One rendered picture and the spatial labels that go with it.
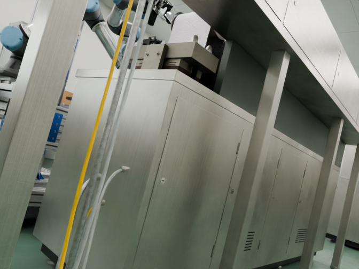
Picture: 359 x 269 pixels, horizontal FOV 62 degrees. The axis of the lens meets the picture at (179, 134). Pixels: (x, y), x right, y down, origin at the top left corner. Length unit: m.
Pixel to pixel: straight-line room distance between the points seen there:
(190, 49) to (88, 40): 4.38
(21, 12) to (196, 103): 4.12
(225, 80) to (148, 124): 0.40
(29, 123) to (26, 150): 0.05
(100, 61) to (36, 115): 4.97
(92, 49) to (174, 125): 4.48
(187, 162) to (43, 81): 0.69
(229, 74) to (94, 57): 4.32
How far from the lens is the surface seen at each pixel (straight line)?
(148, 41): 1.59
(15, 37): 1.77
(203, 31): 1.41
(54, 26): 0.59
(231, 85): 1.31
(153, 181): 1.03
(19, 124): 0.57
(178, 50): 1.16
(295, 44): 1.33
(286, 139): 1.91
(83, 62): 5.35
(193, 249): 1.33
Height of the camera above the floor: 0.62
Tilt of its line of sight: 4 degrees up
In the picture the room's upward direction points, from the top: 15 degrees clockwise
